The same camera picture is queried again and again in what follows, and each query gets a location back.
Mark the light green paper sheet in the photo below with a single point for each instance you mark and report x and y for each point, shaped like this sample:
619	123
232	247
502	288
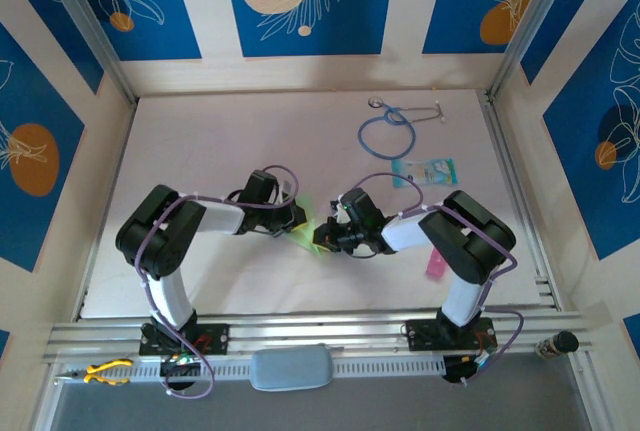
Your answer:
307	241

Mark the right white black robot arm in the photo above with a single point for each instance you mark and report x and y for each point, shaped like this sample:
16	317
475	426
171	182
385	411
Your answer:
405	231

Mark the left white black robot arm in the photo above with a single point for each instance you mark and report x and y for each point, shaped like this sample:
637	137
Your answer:
220	216

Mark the light blue wipes packet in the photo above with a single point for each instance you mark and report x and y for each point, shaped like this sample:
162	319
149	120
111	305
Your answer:
432	171

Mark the pink plastic case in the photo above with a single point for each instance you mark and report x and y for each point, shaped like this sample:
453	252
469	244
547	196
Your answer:
436	266

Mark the blue stethoscope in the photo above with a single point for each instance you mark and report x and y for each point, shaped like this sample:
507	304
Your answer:
375	101

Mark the grey blue pouch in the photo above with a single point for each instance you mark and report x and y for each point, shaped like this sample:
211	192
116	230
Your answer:
292	368

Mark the grey metal panel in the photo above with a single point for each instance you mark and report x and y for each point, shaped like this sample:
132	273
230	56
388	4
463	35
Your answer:
350	411

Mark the black electronics module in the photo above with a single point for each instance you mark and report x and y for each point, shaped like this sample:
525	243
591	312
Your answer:
175	368
455	373

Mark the small dark capped bottle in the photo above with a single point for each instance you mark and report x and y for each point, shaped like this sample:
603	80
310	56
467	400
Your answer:
565	342

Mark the aluminium mounting rail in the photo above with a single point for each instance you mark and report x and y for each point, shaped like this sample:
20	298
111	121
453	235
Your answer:
310	331

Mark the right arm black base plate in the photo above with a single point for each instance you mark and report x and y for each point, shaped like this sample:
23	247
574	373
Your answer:
425	335

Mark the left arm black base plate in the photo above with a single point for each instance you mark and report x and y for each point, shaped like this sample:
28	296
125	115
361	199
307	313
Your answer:
215	338

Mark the aluminium side rail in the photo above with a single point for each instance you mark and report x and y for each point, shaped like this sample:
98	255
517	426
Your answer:
500	141

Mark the aluminium frame post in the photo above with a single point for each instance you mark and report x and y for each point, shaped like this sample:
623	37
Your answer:
520	36
95	41

